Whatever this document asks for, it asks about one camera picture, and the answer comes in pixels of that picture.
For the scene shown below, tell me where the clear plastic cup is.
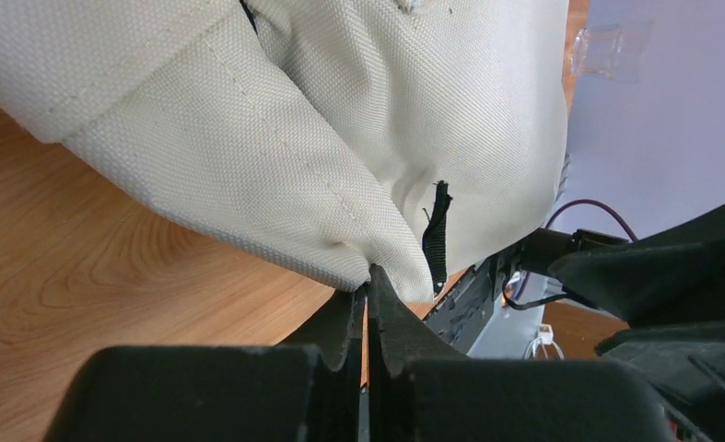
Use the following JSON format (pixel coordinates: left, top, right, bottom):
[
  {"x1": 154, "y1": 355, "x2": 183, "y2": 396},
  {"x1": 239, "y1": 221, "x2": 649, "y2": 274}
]
[{"x1": 571, "y1": 21, "x2": 653, "y2": 84}]

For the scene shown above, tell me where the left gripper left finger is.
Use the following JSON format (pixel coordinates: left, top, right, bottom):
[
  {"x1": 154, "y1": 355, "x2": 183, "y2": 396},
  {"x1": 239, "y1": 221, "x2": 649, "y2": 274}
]
[{"x1": 45, "y1": 291, "x2": 365, "y2": 441}]

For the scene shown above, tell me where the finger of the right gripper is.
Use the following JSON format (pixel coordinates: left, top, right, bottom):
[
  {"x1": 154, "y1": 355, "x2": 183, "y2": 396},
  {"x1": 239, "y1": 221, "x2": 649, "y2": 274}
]
[
  {"x1": 549, "y1": 204, "x2": 725, "y2": 327},
  {"x1": 595, "y1": 323, "x2": 725, "y2": 441}
]

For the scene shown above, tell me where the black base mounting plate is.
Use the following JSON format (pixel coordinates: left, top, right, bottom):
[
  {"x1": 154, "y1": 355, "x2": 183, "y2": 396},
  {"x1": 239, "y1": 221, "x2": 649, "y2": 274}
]
[{"x1": 423, "y1": 254, "x2": 519, "y2": 359}]

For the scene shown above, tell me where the beige canvas backpack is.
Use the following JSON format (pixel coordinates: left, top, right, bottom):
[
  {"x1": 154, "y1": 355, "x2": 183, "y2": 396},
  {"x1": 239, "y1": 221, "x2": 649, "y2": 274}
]
[{"x1": 0, "y1": 1, "x2": 569, "y2": 302}]

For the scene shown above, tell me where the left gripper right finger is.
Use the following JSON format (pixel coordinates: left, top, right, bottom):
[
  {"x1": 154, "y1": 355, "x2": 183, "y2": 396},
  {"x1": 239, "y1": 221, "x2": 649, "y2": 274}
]
[{"x1": 367, "y1": 265, "x2": 673, "y2": 441}]

